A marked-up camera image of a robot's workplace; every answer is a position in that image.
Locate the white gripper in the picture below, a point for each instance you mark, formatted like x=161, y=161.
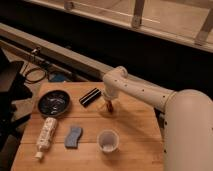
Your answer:
x=108, y=94

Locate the red chili pepper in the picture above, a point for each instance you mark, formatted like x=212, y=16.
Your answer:
x=109, y=106

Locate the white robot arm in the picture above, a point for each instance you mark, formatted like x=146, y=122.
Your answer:
x=188, y=119

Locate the black box with white stripes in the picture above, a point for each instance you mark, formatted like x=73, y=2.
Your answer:
x=89, y=97

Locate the white plastic cup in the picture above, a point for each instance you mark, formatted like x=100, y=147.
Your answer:
x=108, y=141

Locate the blue sponge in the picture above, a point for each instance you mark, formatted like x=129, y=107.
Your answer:
x=71, y=140

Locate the dark round bowl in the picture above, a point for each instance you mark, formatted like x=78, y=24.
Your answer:
x=54, y=103

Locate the blue object on floor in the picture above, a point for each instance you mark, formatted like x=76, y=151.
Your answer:
x=57, y=78

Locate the white squeeze tube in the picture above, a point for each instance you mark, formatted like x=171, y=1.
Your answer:
x=45, y=137

